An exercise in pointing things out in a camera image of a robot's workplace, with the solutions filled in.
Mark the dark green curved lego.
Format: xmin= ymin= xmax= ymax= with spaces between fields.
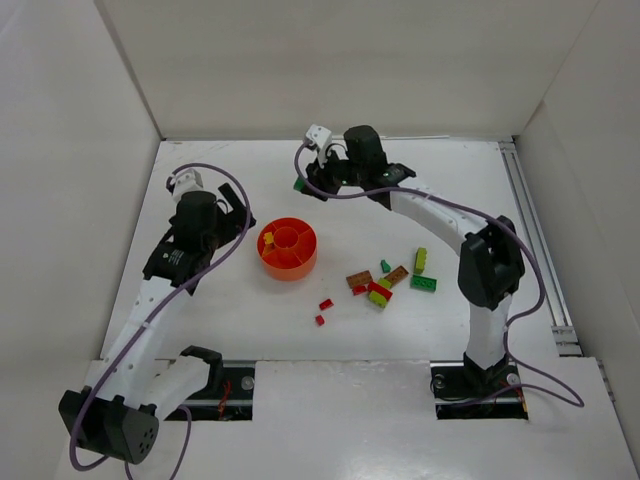
xmin=293 ymin=177 xmax=306 ymax=192

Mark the small dark green lego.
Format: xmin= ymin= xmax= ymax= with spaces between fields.
xmin=380 ymin=259 xmax=391 ymax=273

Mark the lime green long lego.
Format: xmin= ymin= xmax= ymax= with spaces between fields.
xmin=413 ymin=247 xmax=428 ymax=275

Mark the red sloped lego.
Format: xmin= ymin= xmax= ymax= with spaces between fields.
xmin=319 ymin=298 xmax=333 ymax=311

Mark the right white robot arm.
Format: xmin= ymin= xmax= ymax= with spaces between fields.
xmin=297 ymin=125 xmax=525 ymax=387

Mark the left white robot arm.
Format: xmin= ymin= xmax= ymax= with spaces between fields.
xmin=58 ymin=183 xmax=255 ymax=471

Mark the orange round divided container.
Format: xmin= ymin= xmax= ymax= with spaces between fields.
xmin=256 ymin=217 xmax=318 ymax=282

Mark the brown studded lego plate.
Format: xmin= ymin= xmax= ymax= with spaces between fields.
xmin=346 ymin=270 xmax=373 ymax=289

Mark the brown upside-down lego plate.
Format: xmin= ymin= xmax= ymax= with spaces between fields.
xmin=384 ymin=265 xmax=409 ymax=287

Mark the red and lime lego stack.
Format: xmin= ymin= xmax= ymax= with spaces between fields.
xmin=367 ymin=278 xmax=393 ymax=309

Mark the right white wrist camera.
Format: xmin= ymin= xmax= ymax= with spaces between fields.
xmin=304 ymin=124 xmax=333 ymax=168

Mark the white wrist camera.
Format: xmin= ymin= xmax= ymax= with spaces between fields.
xmin=304 ymin=124 xmax=333 ymax=168
xmin=167 ymin=168 xmax=203 ymax=204

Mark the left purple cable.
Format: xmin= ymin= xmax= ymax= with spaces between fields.
xmin=68 ymin=163 xmax=259 ymax=480

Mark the purple cable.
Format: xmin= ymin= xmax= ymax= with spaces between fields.
xmin=68 ymin=163 xmax=259 ymax=480
xmin=293 ymin=142 xmax=585 ymax=409

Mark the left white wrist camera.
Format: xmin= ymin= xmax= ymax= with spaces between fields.
xmin=167 ymin=168 xmax=203 ymax=204

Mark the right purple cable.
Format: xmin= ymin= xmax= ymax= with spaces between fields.
xmin=293 ymin=142 xmax=585 ymax=409

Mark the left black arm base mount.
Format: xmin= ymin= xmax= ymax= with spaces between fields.
xmin=158 ymin=345 xmax=256 ymax=422

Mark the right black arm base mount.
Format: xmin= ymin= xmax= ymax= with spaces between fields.
xmin=430 ymin=362 xmax=529 ymax=420

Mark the aluminium rail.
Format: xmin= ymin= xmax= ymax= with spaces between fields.
xmin=498 ymin=140 xmax=583 ymax=357

